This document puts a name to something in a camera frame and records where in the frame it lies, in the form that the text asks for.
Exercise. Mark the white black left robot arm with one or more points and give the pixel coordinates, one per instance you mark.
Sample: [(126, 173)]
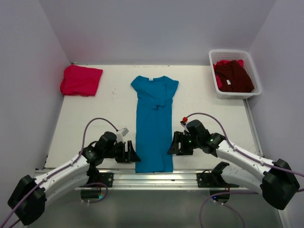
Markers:
[(32, 195)]

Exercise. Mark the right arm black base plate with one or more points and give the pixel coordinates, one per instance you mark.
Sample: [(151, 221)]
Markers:
[(210, 179)]

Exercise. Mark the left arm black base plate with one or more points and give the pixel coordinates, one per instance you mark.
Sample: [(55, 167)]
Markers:
[(106, 178)]

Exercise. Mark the aluminium front rail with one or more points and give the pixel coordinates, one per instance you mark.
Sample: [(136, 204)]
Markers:
[(129, 180)]

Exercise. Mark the folded pink t shirt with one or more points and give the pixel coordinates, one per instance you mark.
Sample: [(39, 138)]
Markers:
[(79, 80)]

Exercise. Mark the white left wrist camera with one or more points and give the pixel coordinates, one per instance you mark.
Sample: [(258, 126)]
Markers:
[(120, 134)]

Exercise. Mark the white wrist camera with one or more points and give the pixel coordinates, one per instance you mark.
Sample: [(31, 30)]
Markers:
[(184, 122), (120, 134)]

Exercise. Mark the white plastic laundry basket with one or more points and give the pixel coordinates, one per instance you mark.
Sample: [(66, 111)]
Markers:
[(228, 54)]

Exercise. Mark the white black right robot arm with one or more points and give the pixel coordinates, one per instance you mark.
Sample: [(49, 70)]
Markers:
[(273, 180)]

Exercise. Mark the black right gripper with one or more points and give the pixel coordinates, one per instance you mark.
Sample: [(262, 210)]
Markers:
[(182, 143)]

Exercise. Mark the dark red t shirt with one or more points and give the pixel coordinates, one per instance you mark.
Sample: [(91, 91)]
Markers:
[(234, 78)]

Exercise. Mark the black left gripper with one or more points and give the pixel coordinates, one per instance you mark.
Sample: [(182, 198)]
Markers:
[(125, 151)]

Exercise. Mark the blue t shirt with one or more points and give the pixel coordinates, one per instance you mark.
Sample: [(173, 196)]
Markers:
[(154, 123)]

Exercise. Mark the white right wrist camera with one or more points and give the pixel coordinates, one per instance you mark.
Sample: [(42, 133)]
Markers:
[(184, 122)]

